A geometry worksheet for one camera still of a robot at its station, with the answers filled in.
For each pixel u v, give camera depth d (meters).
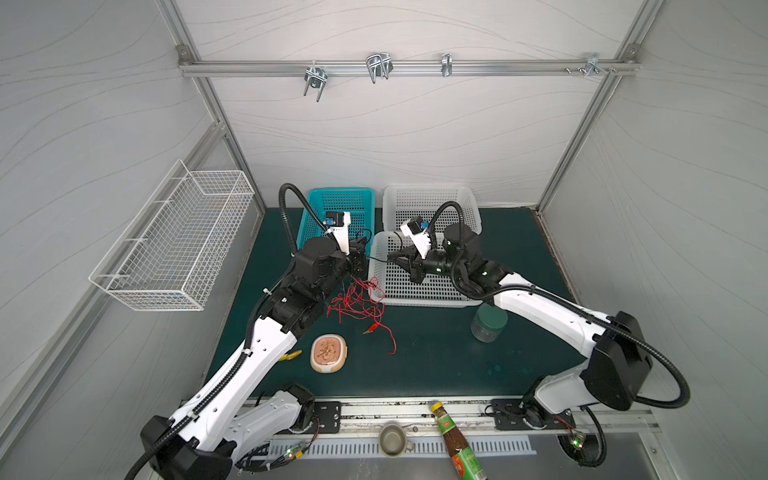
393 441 0.70
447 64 0.78
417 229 0.63
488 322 0.79
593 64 0.77
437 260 0.65
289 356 0.80
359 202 1.08
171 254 0.68
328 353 0.81
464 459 0.65
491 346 0.88
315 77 0.80
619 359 0.42
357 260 0.60
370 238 0.98
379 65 0.76
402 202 1.19
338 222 0.57
